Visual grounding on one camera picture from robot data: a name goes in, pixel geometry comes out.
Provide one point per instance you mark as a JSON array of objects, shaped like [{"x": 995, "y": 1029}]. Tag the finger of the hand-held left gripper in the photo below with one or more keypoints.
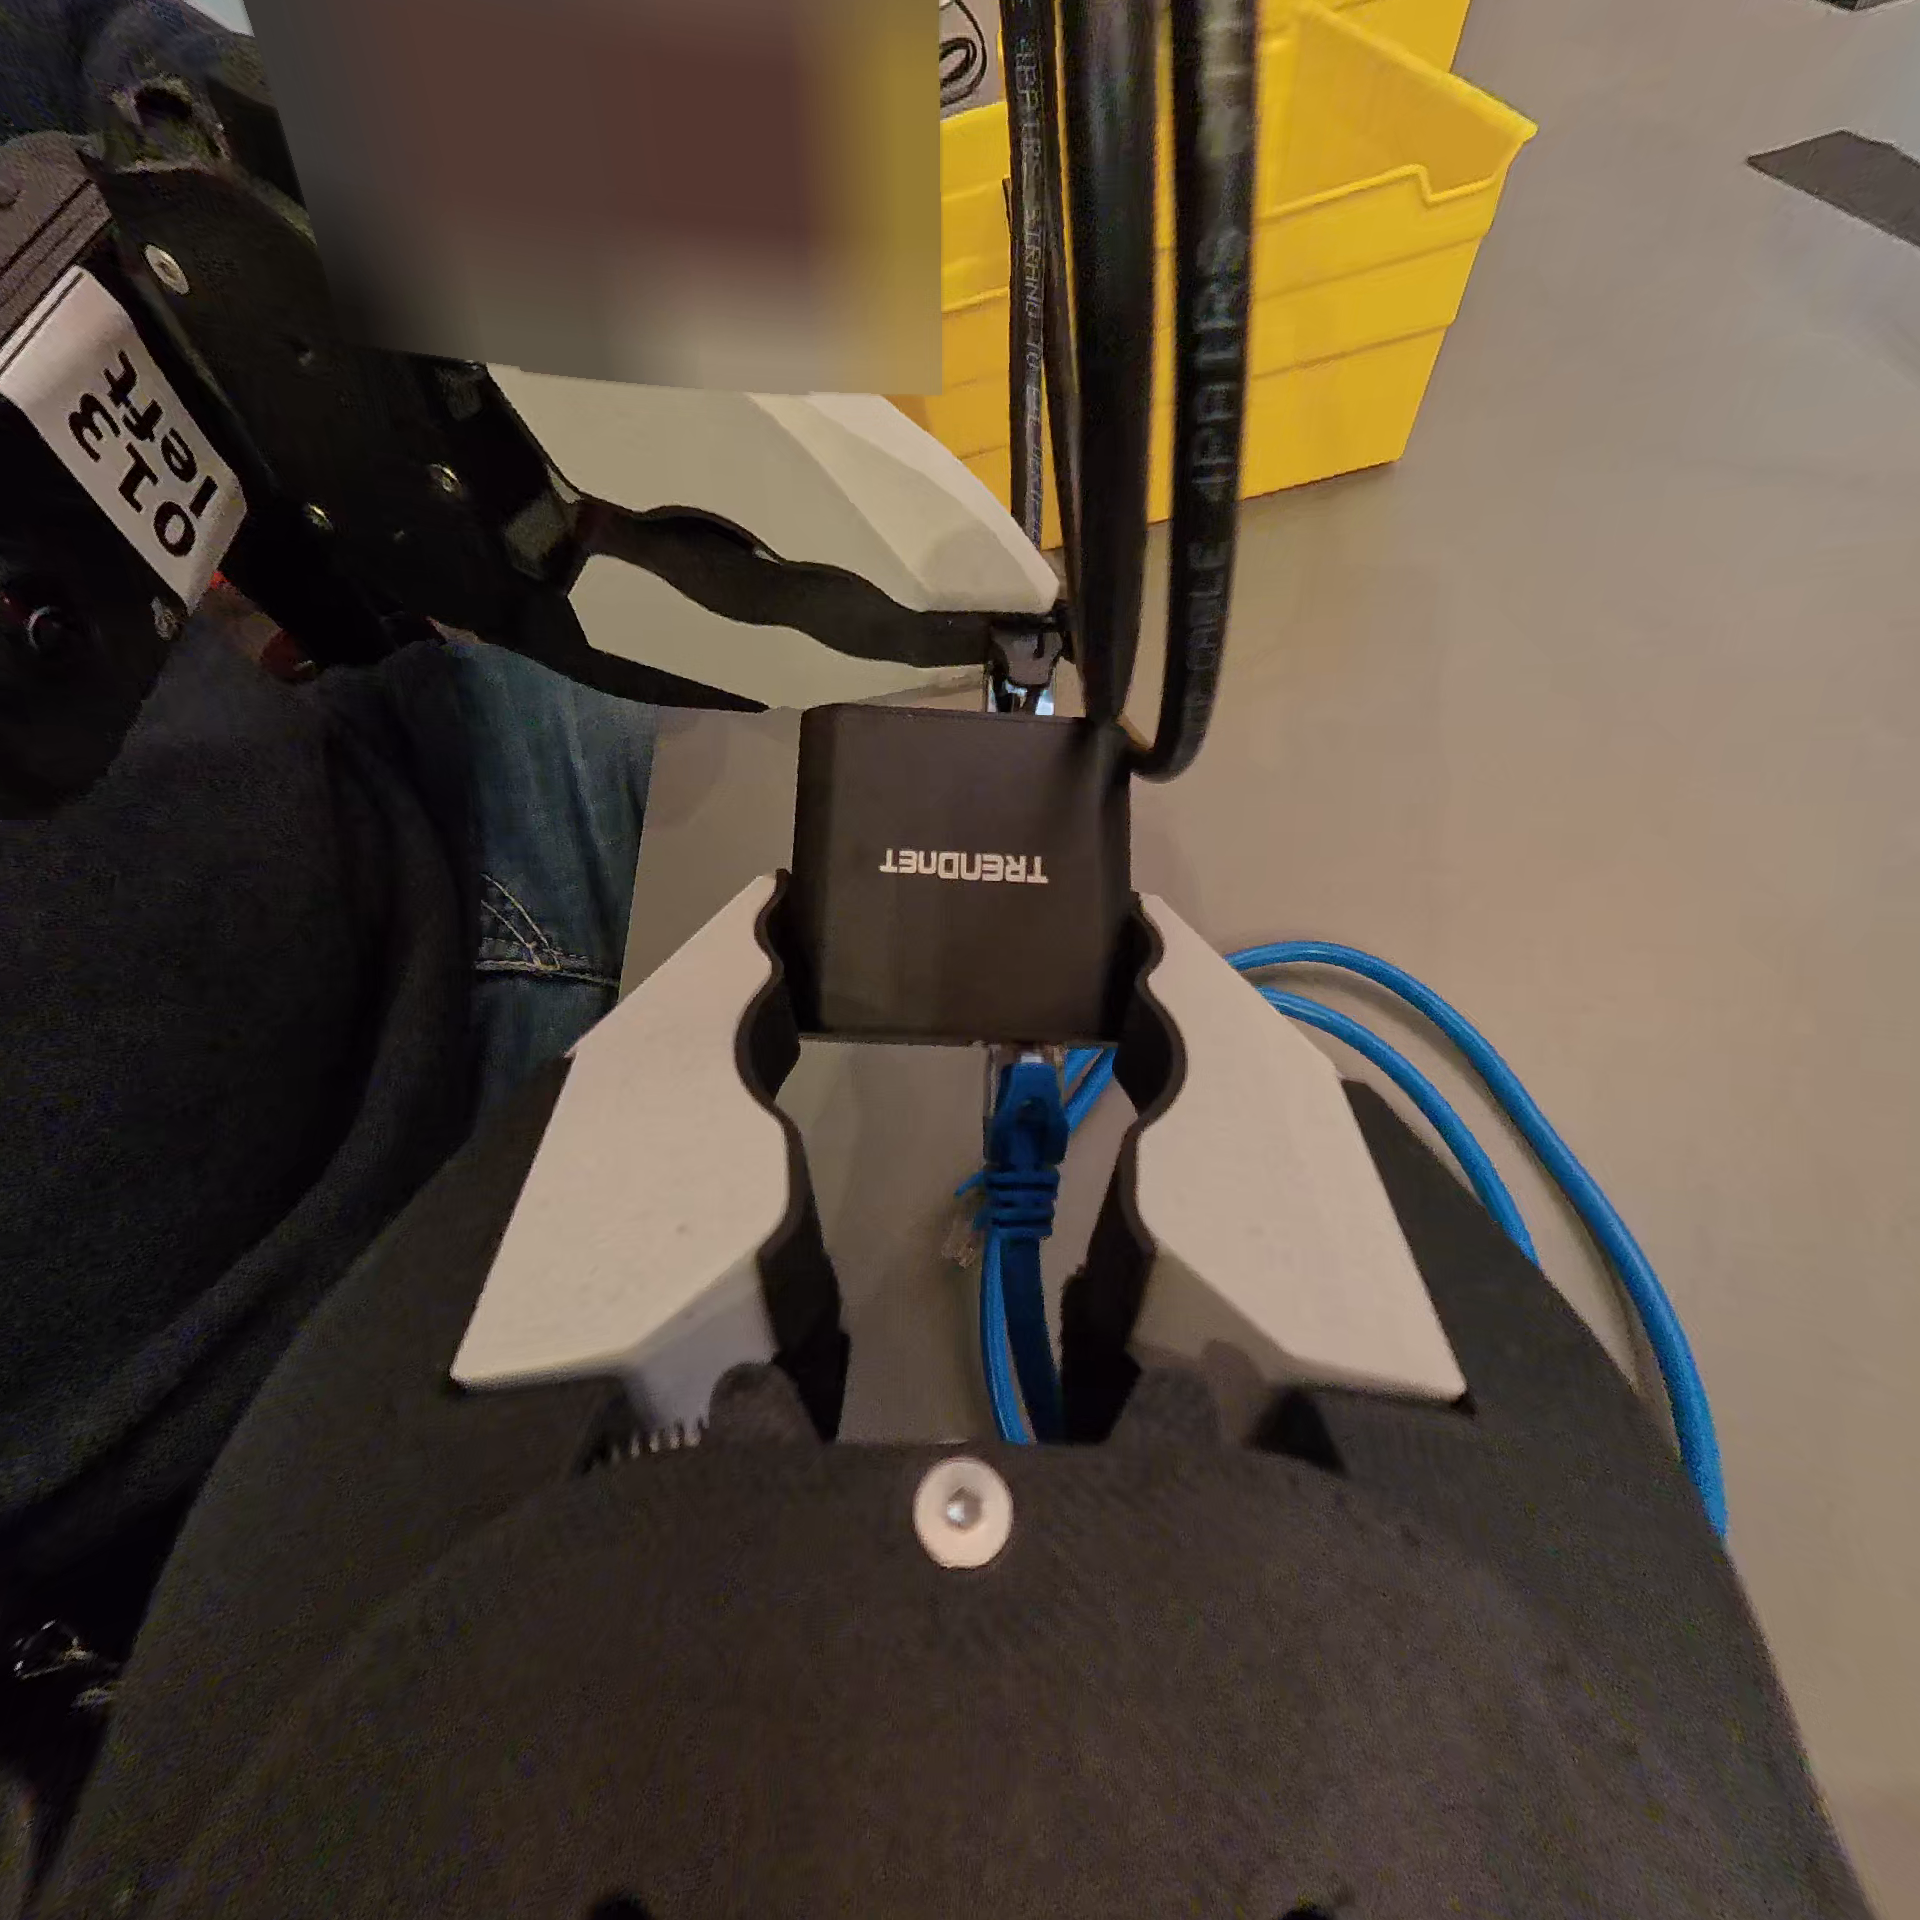
[
  {"x": 839, "y": 480},
  {"x": 600, "y": 667}
]

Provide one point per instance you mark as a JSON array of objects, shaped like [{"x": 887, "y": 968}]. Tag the person's blue jeans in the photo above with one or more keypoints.
[{"x": 555, "y": 840}]

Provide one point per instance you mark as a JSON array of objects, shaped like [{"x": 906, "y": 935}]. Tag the yellow plastic bin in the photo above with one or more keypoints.
[
  {"x": 1349, "y": 303},
  {"x": 1397, "y": 29}
]

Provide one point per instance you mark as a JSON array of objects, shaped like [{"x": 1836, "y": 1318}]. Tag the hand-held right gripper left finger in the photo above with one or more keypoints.
[{"x": 630, "y": 1198}]

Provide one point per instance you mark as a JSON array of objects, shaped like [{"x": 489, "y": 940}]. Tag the black flat patch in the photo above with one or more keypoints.
[{"x": 1860, "y": 186}]

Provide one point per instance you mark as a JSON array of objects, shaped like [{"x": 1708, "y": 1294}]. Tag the black ethernet coupler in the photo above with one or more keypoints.
[{"x": 962, "y": 946}]

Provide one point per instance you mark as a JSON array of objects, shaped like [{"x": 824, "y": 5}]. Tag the person's dark sweater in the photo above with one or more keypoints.
[{"x": 195, "y": 1048}]

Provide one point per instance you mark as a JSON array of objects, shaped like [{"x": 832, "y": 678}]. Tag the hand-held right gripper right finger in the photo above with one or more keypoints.
[{"x": 1276, "y": 1198}]

